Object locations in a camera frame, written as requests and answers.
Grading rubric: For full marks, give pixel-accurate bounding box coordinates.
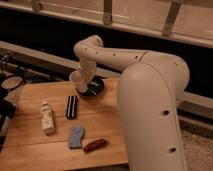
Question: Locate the round dark framed object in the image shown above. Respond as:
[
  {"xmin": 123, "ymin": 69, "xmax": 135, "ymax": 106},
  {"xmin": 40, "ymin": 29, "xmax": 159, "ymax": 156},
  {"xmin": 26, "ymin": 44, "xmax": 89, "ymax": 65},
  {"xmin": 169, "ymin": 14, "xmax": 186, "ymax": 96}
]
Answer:
[{"xmin": 0, "ymin": 75, "xmax": 24, "ymax": 92}]

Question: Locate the black device at left edge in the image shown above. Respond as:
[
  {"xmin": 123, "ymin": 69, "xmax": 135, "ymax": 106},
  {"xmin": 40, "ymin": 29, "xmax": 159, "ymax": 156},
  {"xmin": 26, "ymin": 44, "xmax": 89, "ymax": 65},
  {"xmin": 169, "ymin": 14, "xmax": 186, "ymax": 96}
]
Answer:
[{"xmin": 0, "ymin": 100, "xmax": 16, "ymax": 137}]

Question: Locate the metal railing frame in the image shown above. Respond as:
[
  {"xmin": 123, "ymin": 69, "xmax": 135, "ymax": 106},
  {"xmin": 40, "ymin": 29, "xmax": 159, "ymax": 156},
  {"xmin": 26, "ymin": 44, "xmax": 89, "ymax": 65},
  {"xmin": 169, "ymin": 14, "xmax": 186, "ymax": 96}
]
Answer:
[{"xmin": 0, "ymin": 0, "xmax": 213, "ymax": 48}]

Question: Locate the dark ceramic bowl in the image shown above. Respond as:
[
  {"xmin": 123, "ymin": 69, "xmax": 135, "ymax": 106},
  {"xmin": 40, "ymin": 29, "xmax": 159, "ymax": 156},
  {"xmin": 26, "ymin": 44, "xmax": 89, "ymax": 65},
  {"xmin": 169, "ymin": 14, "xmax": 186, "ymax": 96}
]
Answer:
[{"xmin": 76, "ymin": 76, "xmax": 104, "ymax": 97}]

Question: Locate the white squeeze bottle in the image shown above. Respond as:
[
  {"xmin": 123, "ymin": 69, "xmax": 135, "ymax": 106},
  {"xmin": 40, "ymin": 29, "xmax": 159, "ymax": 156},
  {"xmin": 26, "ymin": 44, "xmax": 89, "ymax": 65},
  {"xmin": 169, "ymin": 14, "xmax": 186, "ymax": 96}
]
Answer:
[{"xmin": 40, "ymin": 101, "xmax": 55, "ymax": 135}]

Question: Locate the black white striped block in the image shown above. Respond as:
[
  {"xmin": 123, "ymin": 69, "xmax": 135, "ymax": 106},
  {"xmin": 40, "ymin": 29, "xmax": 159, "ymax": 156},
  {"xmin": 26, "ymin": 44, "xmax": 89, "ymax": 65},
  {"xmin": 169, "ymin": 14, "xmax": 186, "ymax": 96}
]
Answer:
[{"xmin": 65, "ymin": 96, "xmax": 78, "ymax": 119}]

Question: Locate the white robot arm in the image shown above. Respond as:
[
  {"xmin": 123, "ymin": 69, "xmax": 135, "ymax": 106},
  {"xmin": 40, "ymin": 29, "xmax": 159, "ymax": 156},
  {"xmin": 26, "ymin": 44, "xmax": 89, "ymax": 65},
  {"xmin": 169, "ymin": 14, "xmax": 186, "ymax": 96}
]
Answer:
[{"xmin": 74, "ymin": 35, "xmax": 190, "ymax": 171}]

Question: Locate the red brown sausage toy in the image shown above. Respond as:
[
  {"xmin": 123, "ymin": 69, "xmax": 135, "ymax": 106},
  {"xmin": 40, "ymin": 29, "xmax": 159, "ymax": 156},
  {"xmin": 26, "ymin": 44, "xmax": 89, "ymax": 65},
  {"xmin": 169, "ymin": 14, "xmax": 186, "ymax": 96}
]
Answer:
[{"xmin": 83, "ymin": 139, "xmax": 108, "ymax": 153}]

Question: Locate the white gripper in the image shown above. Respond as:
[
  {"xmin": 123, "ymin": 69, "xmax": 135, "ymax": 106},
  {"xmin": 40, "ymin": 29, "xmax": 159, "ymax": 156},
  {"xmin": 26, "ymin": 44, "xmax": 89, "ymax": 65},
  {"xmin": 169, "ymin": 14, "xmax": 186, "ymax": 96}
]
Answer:
[{"xmin": 79, "ymin": 60, "xmax": 97, "ymax": 93}]

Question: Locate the blue sponge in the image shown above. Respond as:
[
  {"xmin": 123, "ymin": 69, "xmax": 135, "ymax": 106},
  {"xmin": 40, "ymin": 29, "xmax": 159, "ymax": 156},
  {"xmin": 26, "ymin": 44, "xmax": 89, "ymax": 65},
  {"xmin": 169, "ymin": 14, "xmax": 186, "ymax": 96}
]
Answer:
[{"xmin": 68, "ymin": 126, "xmax": 84, "ymax": 149}]

